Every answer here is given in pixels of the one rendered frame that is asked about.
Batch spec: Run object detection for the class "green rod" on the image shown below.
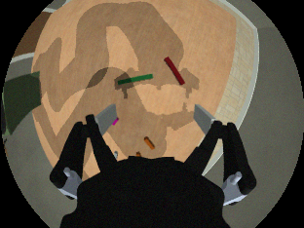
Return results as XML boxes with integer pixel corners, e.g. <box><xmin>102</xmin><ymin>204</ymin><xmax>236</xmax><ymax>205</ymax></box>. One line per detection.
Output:
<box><xmin>118</xmin><ymin>74</ymin><xmax>153</xmax><ymax>85</ymax></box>

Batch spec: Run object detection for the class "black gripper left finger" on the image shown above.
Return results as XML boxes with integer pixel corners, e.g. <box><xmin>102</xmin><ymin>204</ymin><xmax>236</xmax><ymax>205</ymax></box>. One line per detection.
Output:
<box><xmin>50</xmin><ymin>104</ymin><xmax>134</xmax><ymax>200</ymax></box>

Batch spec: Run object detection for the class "dark red rod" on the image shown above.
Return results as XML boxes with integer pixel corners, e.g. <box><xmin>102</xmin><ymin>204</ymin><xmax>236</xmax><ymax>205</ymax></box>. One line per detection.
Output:
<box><xmin>165</xmin><ymin>57</ymin><xmax>185</xmax><ymax>86</ymax></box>

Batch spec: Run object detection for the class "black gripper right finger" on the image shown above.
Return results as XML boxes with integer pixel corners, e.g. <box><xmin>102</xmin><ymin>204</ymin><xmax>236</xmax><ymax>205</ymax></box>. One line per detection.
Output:
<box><xmin>163</xmin><ymin>104</ymin><xmax>256</xmax><ymax>206</ymax></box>

